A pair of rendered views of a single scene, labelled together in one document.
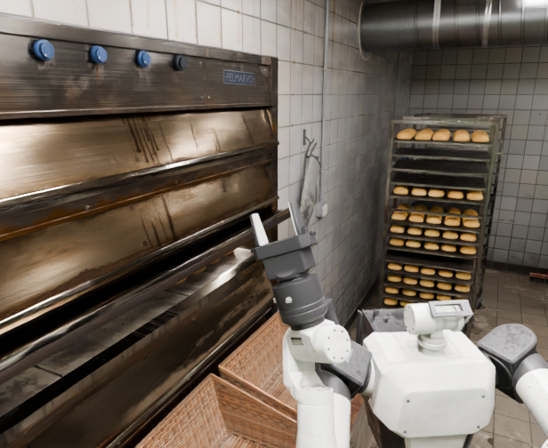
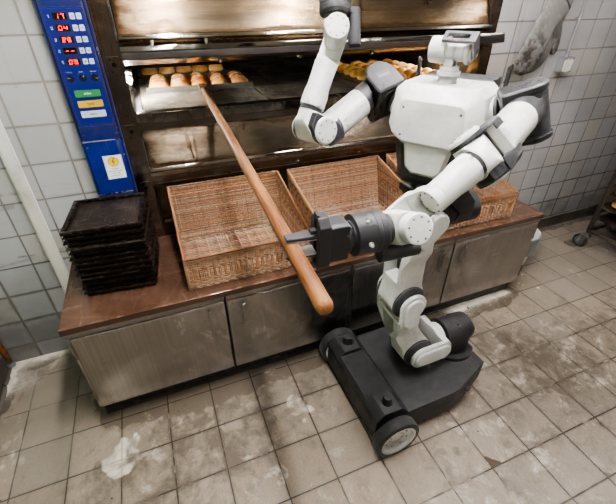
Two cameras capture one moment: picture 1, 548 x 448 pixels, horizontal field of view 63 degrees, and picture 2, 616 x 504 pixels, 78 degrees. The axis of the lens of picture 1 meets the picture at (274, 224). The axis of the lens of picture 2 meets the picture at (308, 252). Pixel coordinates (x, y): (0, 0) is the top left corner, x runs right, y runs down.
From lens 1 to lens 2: 0.93 m
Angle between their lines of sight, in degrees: 41
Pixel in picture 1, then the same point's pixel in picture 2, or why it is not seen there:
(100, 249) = (298, 14)
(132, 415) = (307, 145)
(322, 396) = (321, 61)
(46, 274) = (259, 17)
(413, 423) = (405, 128)
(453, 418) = (435, 131)
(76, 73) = not seen: outside the picture
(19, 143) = not seen: outside the picture
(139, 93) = not seen: outside the picture
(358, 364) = (387, 81)
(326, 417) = (319, 74)
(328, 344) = (329, 22)
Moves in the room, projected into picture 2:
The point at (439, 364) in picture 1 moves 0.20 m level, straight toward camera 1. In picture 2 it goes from (439, 86) to (378, 92)
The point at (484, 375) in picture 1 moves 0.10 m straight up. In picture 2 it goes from (469, 99) to (478, 56)
